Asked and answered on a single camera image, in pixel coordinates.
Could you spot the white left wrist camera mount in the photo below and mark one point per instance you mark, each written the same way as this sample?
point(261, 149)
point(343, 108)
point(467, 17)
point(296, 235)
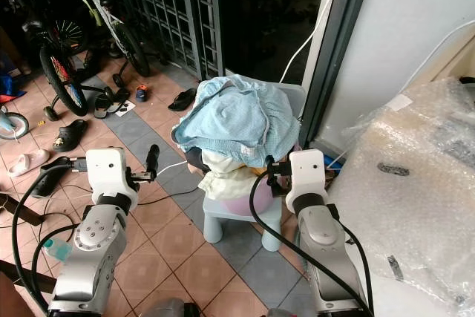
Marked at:
point(107, 168)

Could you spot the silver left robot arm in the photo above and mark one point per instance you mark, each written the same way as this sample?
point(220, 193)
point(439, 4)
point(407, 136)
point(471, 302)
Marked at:
point(93, 246)

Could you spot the black flip-flop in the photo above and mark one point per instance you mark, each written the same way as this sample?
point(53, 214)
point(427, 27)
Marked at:
point(182, 99)

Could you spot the white bicycle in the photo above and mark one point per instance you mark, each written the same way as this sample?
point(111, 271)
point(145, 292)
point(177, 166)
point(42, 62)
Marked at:
point(115, 31)

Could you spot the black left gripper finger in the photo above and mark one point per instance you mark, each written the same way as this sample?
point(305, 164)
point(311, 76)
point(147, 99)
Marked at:
point(153, 157)

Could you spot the small grey tricycle wheel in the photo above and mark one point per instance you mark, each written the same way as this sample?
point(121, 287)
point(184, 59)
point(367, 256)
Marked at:
point(7, 124)

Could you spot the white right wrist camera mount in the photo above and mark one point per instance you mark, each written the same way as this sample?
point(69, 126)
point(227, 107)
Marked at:
point(308, 172)

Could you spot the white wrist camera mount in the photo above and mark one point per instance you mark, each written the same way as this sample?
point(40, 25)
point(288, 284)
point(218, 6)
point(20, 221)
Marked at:
point(308, 172)
point(107, 168)

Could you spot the light blue checked garment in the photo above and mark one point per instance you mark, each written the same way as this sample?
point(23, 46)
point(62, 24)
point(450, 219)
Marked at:
point(237, 120)

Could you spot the black metal gate grille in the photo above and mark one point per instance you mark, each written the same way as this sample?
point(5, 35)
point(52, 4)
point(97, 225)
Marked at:
point(178, 12)

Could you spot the light blue plastic stool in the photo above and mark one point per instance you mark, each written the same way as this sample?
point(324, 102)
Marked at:
point(237, 228)

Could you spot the small blue orange shoe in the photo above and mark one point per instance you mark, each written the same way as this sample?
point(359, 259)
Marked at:
point(142, 93)

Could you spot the pink plastic basin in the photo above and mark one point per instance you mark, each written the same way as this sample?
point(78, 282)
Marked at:
point(241, 202)

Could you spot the clear plastic bottle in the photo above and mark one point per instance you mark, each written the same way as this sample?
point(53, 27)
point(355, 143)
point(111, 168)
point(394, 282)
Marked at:
point(58, 249)

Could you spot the bubble wrapped appliance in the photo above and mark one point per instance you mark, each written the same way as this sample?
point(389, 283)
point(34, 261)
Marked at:
point(408, 183)

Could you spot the black sandal with studs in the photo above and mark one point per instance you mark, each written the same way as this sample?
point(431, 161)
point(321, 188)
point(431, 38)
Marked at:
point(70, 135)

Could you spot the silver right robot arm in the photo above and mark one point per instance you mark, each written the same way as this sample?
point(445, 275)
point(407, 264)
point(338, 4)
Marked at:
point(323, 246)

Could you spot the pink slipper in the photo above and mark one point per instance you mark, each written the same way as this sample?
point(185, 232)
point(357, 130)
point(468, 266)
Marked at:
point(34, 162)

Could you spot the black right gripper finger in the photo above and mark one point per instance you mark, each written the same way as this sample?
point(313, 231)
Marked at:
point(270, 170)

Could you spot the dark wooden chair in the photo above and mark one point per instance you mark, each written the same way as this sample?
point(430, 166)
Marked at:
point(15, 280)

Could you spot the plain black slipper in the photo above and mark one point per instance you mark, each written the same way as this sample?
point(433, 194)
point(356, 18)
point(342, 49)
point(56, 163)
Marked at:
point(50, 177)

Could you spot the black children's bicycle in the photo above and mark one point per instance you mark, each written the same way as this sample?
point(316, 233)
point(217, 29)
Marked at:
point(61, 72)

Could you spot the cream cloth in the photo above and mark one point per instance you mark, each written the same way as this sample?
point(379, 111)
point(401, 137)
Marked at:
point(223, 172)

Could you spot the dark grey door frame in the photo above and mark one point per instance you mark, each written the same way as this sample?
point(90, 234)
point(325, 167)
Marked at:
point(338, 42)

